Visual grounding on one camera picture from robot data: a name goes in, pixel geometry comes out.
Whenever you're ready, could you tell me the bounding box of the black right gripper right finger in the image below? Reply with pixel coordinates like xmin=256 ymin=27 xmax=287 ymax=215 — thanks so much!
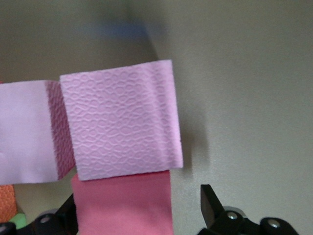
xmin=197 ymin=184 xmax=300 ymax=235

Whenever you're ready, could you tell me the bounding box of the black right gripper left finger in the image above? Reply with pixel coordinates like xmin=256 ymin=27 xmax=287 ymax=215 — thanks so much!
xmin=0 ymin=193 xmax=79 ymax=235

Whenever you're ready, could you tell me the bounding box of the green foam cube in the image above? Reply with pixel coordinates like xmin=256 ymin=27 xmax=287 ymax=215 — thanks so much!
xmin=9 ymin=212 xmax=27 ymax=228

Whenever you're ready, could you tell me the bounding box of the red foam cube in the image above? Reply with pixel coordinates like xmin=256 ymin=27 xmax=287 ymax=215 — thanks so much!
xmin=70 ymin=170 xmax=173 ymax=235

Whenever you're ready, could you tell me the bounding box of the orange foam cube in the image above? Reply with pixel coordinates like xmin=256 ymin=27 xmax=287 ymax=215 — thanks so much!
xmin=0 ymin=185 xmax=17 ymax=221

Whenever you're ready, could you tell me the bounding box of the brown table cover sheet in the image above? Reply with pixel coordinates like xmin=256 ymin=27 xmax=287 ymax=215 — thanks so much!
xmin=0 ymin=0 xmax=313 ymax=235

